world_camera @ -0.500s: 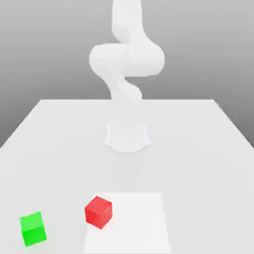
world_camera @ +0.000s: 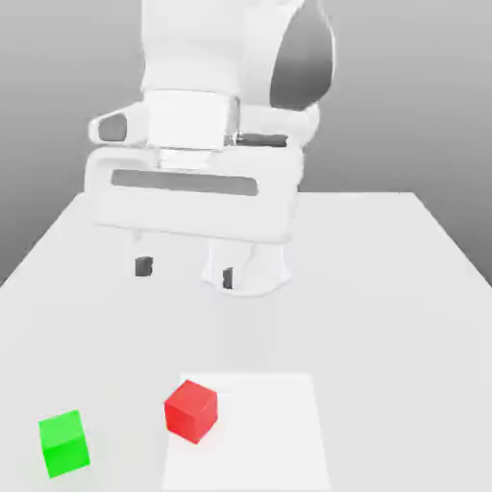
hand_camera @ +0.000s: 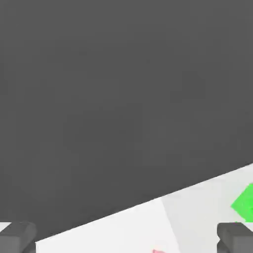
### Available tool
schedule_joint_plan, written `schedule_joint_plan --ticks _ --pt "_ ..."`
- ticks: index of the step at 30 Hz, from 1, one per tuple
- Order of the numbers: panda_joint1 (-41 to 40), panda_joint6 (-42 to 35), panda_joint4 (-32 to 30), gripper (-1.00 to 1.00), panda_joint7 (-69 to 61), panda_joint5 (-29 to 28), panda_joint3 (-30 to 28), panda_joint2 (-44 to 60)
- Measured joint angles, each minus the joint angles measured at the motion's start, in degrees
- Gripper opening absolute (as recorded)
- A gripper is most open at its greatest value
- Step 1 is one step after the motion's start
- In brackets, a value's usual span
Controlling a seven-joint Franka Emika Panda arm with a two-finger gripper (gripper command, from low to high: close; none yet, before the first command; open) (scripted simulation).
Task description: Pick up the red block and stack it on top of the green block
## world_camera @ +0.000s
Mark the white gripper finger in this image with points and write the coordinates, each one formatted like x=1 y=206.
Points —
x=228 y=278
x=144 y=267

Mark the small green cube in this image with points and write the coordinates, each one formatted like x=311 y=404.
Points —
x=64 y=444

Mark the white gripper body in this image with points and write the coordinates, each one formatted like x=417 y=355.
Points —
x=184 y=211

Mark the small red cube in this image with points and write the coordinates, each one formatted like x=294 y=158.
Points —
x=191 y=412

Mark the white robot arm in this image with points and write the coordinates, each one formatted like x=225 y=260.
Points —
x=200 y=57

